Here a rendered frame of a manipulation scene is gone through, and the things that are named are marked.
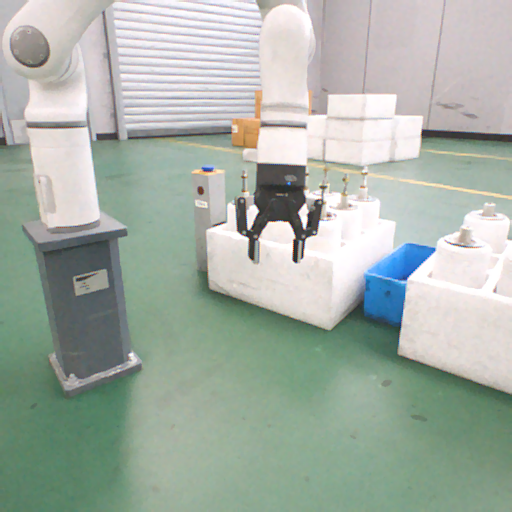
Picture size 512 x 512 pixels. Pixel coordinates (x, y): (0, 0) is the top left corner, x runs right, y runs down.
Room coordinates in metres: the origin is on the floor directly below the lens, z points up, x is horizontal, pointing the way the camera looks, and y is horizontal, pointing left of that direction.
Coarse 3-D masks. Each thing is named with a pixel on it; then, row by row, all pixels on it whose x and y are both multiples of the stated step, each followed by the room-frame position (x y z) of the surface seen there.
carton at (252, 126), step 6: (246, 120) 4.82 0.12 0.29; (252, 120) 4.73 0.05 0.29; (258, 120) 4.66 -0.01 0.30; (246, 126) 4.82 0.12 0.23; (252, 126) 4.73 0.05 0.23; (258, 126) 4.64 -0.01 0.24; (246, 132) 4.82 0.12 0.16; (252, 132) 4.73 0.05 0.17; (258, 132) 4.64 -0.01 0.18; (246, 138) 4.82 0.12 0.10; (252, 138) 4.73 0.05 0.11; (246, 144) 4.82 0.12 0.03; (252, 144) 4.73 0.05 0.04
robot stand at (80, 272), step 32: (32, 224) 0.73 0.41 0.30; (64, 256) 0.66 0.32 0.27; (96, 256) 0.69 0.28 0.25; (64, 288) 0.66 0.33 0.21; (96, 288) 0.68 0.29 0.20; (64, 320) 0.66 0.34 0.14; (96, 320) 0.68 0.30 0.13; (64, 352) 0.66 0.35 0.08; (96, 352) 0.67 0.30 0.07; (128, 352) 0.72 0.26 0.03; (64, 384) 0.65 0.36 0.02; (96, 384) 0.66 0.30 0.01
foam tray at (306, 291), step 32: (224, 224) 1.14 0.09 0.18; (384, 224) 1.14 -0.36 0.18; (224, 256) 1.06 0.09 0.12; (288, 256) 0.93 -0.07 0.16; (320, 256) 0.89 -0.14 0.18; (352, 256) 0.94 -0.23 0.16; (224, 288) 1.06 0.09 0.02; (256, 288) 0.99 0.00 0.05; (288, 288) 0.93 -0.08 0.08; (320, 288) 0.88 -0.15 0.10; (352, 288) 0.95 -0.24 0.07; (320, 320) 0.88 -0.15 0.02
